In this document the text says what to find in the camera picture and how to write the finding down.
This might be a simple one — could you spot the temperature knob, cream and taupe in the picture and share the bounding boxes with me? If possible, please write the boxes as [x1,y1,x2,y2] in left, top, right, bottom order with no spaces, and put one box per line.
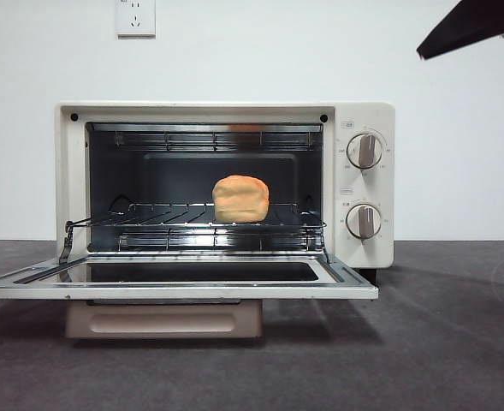
[346,133,385,170]

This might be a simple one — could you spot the metal wire oven rack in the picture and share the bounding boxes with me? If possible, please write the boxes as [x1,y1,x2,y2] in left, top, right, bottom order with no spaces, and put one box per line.
[58,202,328,265]

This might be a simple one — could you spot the timer knob, cream and taupe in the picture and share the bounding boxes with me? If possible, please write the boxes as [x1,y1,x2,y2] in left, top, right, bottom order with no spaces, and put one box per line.
[346,203,382,240]

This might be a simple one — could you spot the orange-brown bread loaf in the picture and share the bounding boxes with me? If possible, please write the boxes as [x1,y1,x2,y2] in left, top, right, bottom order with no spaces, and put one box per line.
[211,174,272,223]

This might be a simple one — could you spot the glass oven door with handle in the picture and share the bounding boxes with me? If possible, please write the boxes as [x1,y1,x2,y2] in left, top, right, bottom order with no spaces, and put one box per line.
[0,255,380,340]

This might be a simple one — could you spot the cream white toaster oven body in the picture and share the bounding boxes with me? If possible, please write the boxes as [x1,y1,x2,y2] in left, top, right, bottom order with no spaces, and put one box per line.
[54,101,396,283]

